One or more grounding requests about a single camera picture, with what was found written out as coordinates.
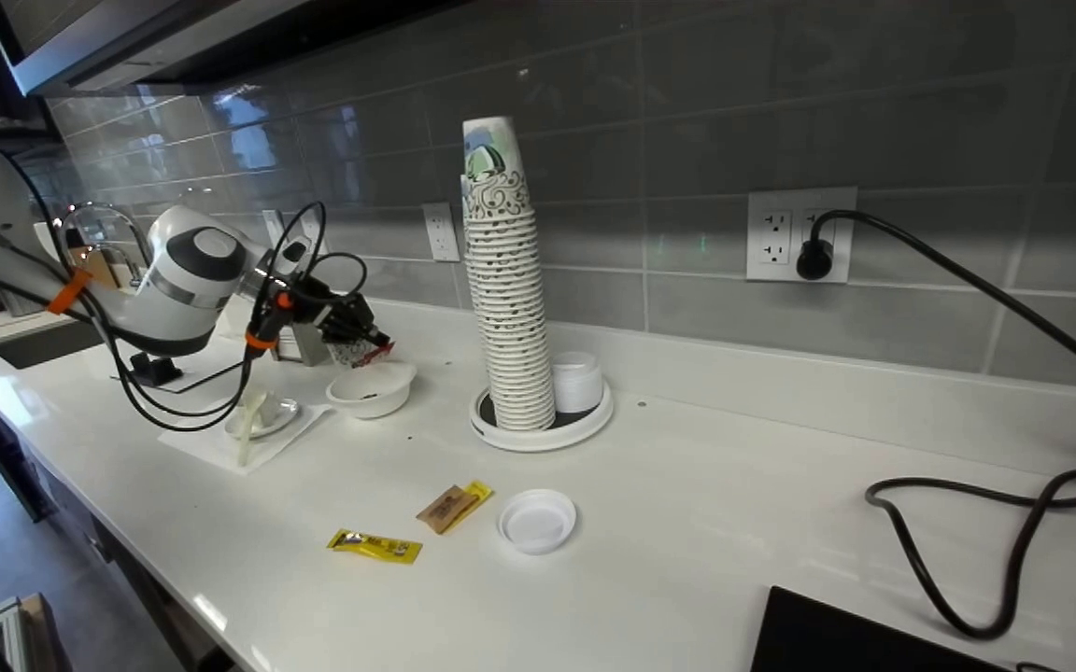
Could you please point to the grey overhead cabinet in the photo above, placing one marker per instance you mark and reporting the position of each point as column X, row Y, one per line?
column 130, row 42

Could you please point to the brown paper packet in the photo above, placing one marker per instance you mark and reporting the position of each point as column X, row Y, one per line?
column 447, row 509

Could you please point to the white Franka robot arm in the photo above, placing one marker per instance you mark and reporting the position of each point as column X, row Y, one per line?
column 171, row 302

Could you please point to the small white cup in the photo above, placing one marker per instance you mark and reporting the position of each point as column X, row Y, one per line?
column 576, row 384

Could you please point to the yellow packet with black print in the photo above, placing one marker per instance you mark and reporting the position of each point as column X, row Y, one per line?
column 376, row 546

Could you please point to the white plastic cup lid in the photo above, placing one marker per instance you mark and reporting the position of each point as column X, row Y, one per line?
column 537, row 522

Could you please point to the white double wall outlet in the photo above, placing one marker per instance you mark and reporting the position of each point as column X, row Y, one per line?
column 772, row 237

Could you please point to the small black object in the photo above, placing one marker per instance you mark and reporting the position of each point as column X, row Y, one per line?
column 152, row 371

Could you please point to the red sauce packet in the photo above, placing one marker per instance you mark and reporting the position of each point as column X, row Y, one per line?
column 380, row 361

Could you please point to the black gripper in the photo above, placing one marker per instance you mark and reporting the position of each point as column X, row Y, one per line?
column 314, row 302

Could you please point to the brown wooden furniture piece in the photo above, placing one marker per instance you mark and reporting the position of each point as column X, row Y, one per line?
column 39, row 638

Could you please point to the tall paper cup stack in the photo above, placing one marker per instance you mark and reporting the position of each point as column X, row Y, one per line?
column 507, row 311

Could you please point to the plain yellow packet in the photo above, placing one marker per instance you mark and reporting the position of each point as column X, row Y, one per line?
column 481, row 490

